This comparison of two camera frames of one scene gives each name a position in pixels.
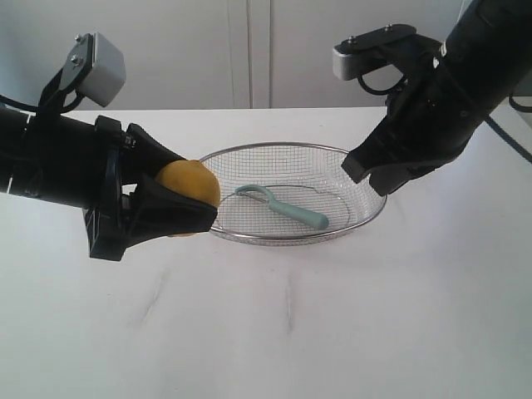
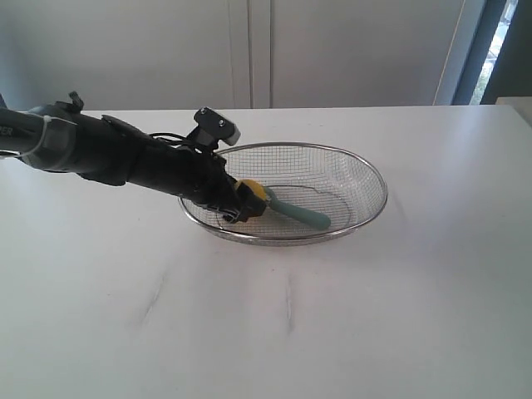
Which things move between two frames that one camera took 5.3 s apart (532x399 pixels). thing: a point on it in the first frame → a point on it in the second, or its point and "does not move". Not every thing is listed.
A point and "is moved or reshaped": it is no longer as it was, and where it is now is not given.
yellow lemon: x=193 y=178 is moved or reshaped
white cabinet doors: x=197 y=54 does not move
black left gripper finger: x=157 y=212 → x=249 y=205
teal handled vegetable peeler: x=307 y=219 does not move
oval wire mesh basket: x=283 y=194 does not move
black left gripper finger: x=145 y=155 → x=243 y=193
